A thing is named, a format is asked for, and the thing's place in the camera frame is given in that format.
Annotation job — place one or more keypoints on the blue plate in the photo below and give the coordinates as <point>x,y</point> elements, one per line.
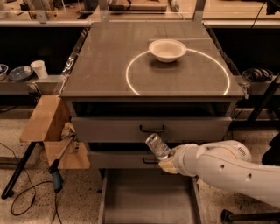
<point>21,73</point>

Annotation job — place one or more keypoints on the wooden side shelf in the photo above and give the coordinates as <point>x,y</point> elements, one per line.
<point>45,125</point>

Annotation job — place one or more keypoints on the grey drawer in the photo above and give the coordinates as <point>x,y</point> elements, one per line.
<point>122,159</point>
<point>137,129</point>
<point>149,196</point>

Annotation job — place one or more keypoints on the grey top drawer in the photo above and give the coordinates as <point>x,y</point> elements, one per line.
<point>137,129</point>

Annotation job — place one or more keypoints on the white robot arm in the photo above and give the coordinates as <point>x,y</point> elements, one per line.
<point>226,165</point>

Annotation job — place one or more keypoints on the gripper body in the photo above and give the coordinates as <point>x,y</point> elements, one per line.
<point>179,158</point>

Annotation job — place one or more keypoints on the white bowl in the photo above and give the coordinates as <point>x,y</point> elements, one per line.
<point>167,50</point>

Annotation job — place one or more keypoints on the grey bottom drawer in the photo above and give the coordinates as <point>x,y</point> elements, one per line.
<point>149,196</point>

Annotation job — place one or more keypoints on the grey drawer cabinet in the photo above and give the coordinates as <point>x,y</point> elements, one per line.
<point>117,76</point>

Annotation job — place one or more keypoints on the grey middle drawer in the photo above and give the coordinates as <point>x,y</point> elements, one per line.
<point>122,159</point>

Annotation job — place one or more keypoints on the small bowl at left edge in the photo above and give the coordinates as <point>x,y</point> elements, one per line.
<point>3,71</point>

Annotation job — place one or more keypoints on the black table leg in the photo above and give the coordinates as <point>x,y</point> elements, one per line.
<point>7,192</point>

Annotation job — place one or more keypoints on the white paper cup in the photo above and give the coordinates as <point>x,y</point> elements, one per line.
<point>39,68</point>

